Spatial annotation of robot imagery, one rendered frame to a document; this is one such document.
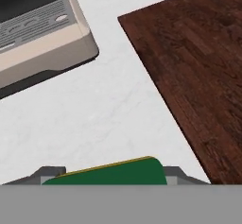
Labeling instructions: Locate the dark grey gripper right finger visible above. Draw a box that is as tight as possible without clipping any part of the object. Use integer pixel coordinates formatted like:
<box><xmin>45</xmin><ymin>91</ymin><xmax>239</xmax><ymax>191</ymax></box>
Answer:
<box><xmin>162</xmin><ymin>166</ymin><xmax>212</xmax><ymax>186</ymax></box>

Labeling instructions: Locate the green and yellow sponge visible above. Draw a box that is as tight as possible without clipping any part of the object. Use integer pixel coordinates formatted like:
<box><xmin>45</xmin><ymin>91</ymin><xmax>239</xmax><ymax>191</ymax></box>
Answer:
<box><xmin>42</xmin><ymin>155</ymin><xmax>168</xmax><ymax>186</ymax></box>

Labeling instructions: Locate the dark brown wooden cutting board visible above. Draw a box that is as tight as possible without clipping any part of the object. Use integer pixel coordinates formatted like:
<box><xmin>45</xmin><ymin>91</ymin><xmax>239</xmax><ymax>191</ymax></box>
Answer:
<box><xmin>117</xmin><ymin>0</ymin><xmax>242</xmax><ymax>185</ymax></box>

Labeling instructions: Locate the beige toaster oven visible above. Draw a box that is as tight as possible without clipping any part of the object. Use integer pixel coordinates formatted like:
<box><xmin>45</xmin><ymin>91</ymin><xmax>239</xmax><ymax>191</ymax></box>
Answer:
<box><xmin>0</xmin><ymin>0</ymin><xmax>100</xmax><ymax>100</ymax></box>

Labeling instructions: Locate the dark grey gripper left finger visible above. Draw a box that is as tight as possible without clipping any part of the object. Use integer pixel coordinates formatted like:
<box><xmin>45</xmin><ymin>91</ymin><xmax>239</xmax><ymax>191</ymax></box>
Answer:
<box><xmin>2</xmin><ymin>165</ymin><xmax>67</xmax><ymax>186</ymax></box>

